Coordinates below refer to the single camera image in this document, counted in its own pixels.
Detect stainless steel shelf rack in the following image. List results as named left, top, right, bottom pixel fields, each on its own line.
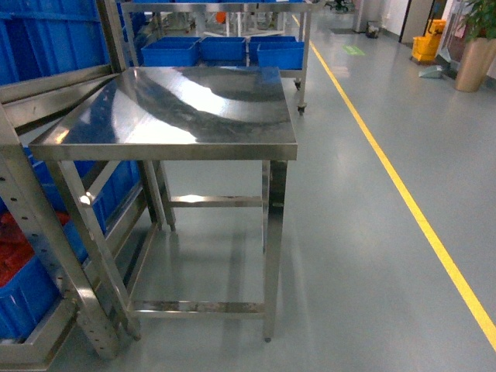
left=1, top=1, right=125, bottom=371

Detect small stainless steel table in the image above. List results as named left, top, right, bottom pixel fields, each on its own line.
left=30, top=67, right=298, bottom=342

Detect yellow mop bucket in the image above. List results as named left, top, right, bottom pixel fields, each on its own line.
left=411, top=19, right=446, bottom=64

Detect blue plastic bin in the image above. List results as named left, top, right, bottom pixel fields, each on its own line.
left=0, top=211, right=90, bottom=344

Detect plant in gold pot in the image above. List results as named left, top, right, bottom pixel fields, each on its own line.
left=455, top=0, right=495, bottom=92

